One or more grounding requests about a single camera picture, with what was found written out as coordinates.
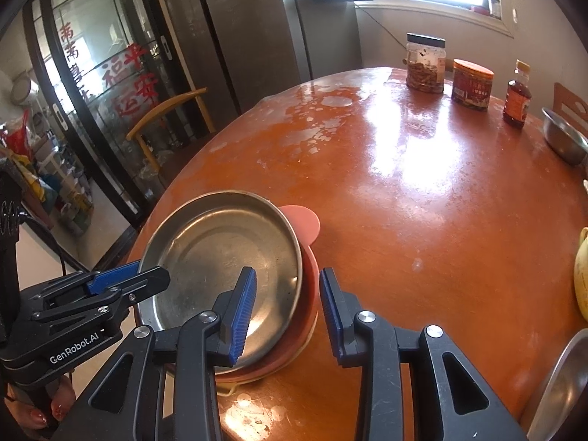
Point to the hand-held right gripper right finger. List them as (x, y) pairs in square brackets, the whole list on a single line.
[(330, 312)]

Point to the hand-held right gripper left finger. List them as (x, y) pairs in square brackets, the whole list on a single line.
[(246, 312)]

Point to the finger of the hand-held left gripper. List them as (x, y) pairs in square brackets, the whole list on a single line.
[(147, 281), (108, 279)]

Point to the pink plastic plate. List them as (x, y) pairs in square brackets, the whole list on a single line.
[(308, 303)]

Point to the steel plate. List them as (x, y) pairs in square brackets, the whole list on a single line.
[(216, 248)]

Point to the steel basin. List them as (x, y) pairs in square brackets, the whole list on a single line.
[(560, 386)]

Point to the yellow bowl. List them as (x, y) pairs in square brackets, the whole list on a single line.
[(582, 275)]

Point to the person's left hand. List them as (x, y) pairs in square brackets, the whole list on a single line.
[(59, 399)]

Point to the cluttered storage shelf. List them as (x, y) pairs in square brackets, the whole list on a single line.
[(69, 193)]

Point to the yellow wooden chair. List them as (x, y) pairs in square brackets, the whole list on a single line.
[(156, 117)]

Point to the glass sliding door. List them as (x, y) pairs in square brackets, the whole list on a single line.
[(115, 55)]

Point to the clear jar with black lid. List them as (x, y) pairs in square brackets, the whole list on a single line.
[(425, 71)]

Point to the red jar with orange lid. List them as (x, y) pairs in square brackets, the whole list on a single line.
[(471, 87)]

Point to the grey refrigerator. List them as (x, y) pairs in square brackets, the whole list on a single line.
[(248, 32)]

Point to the brown sauce bottle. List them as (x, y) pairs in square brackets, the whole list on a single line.
[(517, 101)]

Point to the steel bowl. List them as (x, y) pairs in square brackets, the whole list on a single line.
[(562, 138)]

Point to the brown wooden chair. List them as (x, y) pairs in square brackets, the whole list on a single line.
[(572, 101)]

